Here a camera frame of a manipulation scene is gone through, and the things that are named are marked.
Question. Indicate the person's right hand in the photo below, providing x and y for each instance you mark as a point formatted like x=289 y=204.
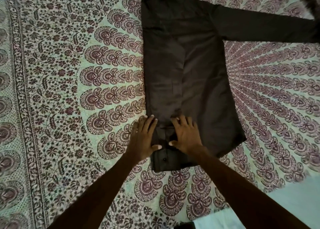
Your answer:
x=187 y=141

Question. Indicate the person's left hand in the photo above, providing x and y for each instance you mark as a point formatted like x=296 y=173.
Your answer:
x=142 y=142

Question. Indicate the person's left middle finger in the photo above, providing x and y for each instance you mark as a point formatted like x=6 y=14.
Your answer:
x=148 y=125

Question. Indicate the person's left thumb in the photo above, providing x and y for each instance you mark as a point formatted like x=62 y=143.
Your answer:
x=156 y=148

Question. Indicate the person's left little finger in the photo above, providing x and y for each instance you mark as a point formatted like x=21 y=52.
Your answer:
x=133 y=132

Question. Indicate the person's right little finger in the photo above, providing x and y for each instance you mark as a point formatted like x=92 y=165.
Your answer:
x=195 y=129

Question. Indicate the person's right thumb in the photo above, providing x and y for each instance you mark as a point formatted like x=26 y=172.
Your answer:
x=175 y=145

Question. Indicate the person's right middle finger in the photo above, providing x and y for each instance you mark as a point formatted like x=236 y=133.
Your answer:
x=181 y=124

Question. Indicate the dark brown shirt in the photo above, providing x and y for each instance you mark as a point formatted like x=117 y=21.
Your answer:
x=185 y=69

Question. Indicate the person's right forearm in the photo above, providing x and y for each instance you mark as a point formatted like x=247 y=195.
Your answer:
x=240 y=193

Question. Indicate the person's left forearm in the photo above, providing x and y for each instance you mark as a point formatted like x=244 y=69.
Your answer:
x=100 y=196

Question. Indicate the small dark object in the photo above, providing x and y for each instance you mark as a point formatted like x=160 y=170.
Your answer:
x=184 y=225

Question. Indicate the patterned mandala bedsheet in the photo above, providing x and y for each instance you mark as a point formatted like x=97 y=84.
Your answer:
x=62 y=86

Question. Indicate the plain white sheet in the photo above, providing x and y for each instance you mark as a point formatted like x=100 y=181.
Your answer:
x=287 y=201

